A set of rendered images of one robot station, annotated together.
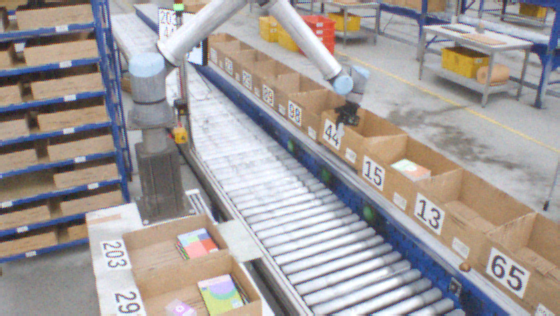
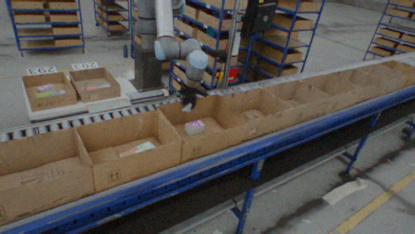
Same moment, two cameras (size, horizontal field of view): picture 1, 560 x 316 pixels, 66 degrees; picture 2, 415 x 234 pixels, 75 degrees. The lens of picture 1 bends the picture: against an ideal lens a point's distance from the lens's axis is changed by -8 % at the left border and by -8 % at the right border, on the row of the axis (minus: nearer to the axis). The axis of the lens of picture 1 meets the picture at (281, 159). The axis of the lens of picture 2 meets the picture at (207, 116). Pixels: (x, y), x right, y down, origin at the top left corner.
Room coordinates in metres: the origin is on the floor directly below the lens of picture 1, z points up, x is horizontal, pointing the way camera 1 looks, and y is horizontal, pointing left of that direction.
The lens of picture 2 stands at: (1.94, -1.62, 1.78)
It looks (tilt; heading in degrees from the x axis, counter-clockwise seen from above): 31 degrees down; 77
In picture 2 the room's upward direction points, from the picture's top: 8 degrees clockwise
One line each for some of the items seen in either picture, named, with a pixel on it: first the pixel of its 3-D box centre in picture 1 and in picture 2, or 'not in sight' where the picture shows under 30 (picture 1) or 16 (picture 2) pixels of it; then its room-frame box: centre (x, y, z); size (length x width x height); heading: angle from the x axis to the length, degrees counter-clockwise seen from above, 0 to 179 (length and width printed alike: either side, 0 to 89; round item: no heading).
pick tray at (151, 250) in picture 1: (174, 250); (94, 84); (1.47, 0.44, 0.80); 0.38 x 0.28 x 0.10; 117
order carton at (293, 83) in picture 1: (293, 95); (293, 102); (2.88, -0.08, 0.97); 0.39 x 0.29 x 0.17; 25
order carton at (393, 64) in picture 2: (218, 46); (396, 74); (4.30, 0.59, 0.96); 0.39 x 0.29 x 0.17; 26
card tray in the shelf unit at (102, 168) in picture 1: (85, 165); (213, 72); (2.60, 1.31, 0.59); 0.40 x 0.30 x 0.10; 113
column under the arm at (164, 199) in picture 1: (160, 177); (147, 66); (1.87, 0.58, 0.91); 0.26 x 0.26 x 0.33; 25
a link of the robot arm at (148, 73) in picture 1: (147, 75); (149, 3); (1.88, 0.57, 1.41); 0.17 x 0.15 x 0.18; 5
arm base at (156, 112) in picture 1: (150, 106); (147, 22); (1.87, 0.58, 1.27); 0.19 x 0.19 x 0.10
